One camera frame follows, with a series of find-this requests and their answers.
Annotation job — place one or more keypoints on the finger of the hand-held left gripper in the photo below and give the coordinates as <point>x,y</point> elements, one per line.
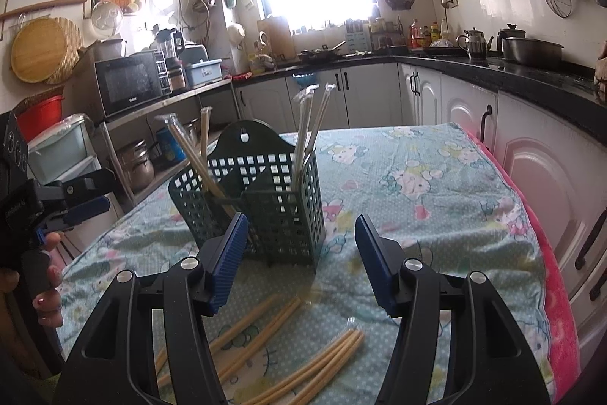
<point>90,205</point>
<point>90,186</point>

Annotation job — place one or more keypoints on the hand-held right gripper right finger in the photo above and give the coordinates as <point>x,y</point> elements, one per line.
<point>374,262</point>

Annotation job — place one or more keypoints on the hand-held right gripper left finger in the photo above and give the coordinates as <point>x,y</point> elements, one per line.
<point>227,262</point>

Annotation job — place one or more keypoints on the dark green utensil basket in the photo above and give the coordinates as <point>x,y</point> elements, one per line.
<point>284,215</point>

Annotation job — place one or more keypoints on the bamboo chopstick pair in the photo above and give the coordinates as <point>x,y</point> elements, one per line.
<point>206,134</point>
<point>199,170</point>

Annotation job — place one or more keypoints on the pile of bamboo chopsticks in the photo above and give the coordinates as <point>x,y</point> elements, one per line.
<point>332,353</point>

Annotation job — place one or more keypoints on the white chopstick pair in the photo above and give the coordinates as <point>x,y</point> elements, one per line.
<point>318,120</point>
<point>299,134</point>

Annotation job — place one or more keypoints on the person's left hand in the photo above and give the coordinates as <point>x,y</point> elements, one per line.
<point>52,303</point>

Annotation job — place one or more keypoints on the pale green plastic drawer unit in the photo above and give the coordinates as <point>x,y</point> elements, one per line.
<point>61,149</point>

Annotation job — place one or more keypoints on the stacked steel pots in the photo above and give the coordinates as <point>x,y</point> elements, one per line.
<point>137,170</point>

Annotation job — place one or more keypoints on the cartoon cat printed tablecloth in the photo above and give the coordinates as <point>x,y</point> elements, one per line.
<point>427,205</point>

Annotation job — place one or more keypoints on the red plastic basin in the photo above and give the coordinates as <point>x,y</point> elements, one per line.
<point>40,115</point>

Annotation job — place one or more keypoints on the blue canister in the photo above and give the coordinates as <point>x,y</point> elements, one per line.
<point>170,146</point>

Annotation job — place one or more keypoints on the black microwave oven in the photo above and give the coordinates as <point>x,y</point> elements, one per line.
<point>128,84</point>

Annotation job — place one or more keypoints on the small steel pot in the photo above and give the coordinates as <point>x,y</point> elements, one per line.
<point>192,130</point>

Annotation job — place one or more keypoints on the cardboard box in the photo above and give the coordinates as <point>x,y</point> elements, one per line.
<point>106,50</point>

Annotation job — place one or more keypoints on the metal shelf rack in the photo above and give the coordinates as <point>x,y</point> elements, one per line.
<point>189,91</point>

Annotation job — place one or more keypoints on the round bamboo tray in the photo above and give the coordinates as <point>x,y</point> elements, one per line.
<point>38,49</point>

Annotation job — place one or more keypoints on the black blender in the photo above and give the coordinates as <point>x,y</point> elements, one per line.
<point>168,49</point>

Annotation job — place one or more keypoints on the blue dish box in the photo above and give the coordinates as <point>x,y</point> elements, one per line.
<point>204,73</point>

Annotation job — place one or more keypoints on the pale grey countertop appliance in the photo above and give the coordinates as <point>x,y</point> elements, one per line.
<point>194,53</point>

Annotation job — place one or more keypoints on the clear dome cover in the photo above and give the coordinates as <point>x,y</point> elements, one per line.
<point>106,16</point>

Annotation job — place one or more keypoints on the wooden rolling pin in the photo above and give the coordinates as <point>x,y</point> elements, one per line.
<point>47,5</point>

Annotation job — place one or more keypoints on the red cloth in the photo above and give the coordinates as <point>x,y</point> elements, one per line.
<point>242,76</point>

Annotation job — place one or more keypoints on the pink blanket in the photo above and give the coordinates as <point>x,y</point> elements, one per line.
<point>559,291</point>

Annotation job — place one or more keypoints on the white round container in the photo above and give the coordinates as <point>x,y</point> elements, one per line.
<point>236,35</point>

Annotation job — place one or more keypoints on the black wok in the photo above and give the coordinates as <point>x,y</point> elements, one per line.
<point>317,54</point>

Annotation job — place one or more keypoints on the hanging metal bowl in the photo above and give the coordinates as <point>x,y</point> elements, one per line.
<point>204,1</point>

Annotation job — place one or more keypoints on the dark spice rack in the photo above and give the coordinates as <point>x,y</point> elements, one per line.
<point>389,35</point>

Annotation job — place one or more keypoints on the wooden cutting board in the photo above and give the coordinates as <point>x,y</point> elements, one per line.
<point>275,37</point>

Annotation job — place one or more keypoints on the row of condiment bottles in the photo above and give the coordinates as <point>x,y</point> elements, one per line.
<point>417,35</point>

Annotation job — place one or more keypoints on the steel kettle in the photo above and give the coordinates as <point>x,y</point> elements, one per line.
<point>474,47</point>

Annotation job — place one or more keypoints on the black kitchen countertop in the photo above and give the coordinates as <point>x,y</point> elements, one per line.
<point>545,77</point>

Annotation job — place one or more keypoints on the wide metal pot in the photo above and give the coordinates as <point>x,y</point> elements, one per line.
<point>533,51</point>

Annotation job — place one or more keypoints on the dark lidded kettle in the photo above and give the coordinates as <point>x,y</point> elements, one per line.
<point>511,34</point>

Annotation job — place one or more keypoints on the brownish food pile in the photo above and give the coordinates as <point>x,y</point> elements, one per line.
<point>601,73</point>

